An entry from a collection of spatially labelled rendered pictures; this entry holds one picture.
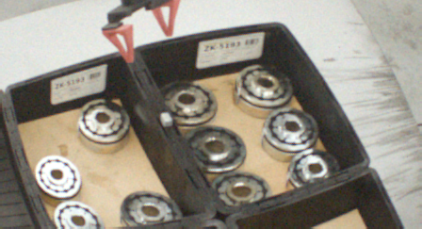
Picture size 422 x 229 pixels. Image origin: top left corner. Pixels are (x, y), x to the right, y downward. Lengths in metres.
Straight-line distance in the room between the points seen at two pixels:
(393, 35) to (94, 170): 2.10
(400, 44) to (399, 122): 1.48
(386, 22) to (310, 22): 1.40
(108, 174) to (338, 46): 0.76
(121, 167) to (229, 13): 0.66
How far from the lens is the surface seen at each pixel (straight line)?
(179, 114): 1.69
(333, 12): 2.28
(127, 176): 1.62
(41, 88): 1.66
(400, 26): 3.61
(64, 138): 1.68
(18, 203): 1.56
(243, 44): 1.79
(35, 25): 2.16
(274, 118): 1.71
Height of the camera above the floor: 2.01
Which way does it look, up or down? 43 degrees down
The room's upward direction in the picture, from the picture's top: 8 degrees clockwise
